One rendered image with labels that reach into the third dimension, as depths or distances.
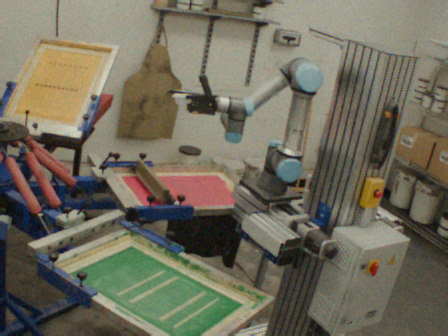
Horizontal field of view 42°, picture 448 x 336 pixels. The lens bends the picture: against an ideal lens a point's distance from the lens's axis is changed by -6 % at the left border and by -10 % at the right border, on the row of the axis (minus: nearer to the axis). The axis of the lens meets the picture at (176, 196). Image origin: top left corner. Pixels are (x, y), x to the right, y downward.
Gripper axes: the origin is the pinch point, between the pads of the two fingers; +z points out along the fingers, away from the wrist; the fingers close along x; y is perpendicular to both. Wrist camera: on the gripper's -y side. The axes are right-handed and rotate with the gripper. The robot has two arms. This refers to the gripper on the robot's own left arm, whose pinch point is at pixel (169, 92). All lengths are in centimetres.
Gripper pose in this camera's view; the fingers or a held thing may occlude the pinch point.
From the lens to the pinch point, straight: 252.3
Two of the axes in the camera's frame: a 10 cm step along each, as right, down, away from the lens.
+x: -1.2, -2.9, 9.5
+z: -9.8, -1.0, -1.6
